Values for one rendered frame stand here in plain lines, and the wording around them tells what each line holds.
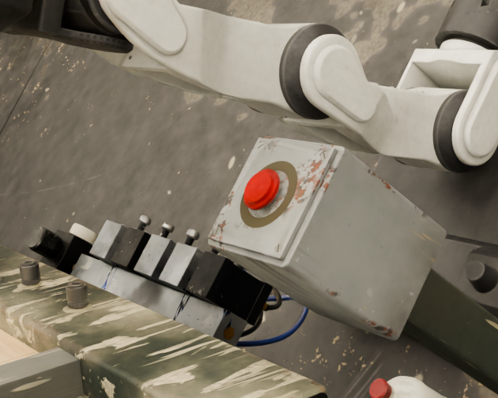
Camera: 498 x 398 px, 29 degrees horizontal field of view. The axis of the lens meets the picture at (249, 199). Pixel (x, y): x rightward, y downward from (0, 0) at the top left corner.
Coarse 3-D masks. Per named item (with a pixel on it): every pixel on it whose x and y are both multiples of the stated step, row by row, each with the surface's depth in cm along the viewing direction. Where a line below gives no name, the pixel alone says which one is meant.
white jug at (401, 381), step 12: (372, 384) 164; (384, 384) 163; (396, 384) 165; (408, 384) 165; (420, 384) 166; (372, 396) 163; (384, 396) 162; (396, 396) 163; (408, 396) 164; (420, 396) 164; (432, 396) 167; (444, 396) 174
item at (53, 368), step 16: (48, 352) 102; (64, 352) 101; (0, 368) 98; (16, 368) 98; (32, 368) 98; (48, 368) 97; (64, 368) 98; (80, 368) 99; (0, 384) 94; (16, 384) 95; (32, 384) 96; (48, 384) 97; (64, 384) 98; (80, 384) 100
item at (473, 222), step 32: (480, 0) 169; (448, 32) 171; (480, 32) 167; (384, 160) 194; (416, 192) 184; (448, 192) 178; (480, 192) 173; (448, 224) 174; (480, 224) 169; (448, 256) 168; (480, 256) 160; (480, 288) 155
